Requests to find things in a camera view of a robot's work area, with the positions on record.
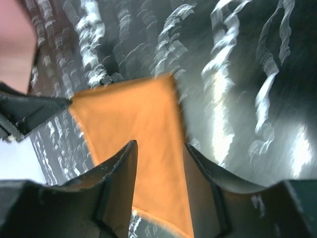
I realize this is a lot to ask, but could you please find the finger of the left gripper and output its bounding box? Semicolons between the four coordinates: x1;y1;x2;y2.
0;83;72;143

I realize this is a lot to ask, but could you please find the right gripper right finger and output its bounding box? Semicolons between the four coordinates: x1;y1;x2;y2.
184;144;317;238

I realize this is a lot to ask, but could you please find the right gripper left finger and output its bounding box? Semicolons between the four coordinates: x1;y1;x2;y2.
0;140;138;238

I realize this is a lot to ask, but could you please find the orange cloth napkin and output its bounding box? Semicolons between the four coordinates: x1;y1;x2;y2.
69;74;194;238

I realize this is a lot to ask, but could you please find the pink compartment tray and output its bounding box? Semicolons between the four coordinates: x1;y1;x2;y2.
0;0;37;93

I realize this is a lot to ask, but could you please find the black marble pattern mat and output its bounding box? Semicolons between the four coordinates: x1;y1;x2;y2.
25;0;317;238

